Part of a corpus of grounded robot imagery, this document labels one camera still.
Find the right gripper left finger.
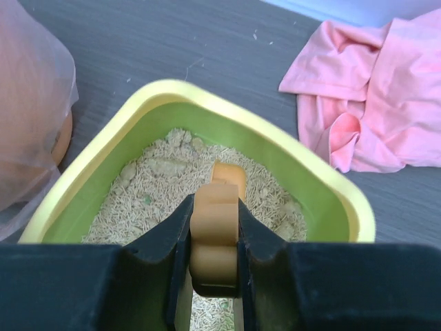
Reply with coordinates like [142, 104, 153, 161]
[1, 196, 194, 330]

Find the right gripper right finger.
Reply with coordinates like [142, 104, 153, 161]
[236, 204, 440, 330]

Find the orange litter scoop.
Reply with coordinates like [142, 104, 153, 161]
[189, 161, 246, 298]

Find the yellow green litter box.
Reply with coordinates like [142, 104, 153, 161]
[21, 80, 375, 244]

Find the cat litter sand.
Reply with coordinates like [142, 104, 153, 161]
[81, 128, 307, 331]

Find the pink cloth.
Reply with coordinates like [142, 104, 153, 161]
[279, 10, 440, 173]

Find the bin with pink liner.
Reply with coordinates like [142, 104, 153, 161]
[1, 1, 79, 239]

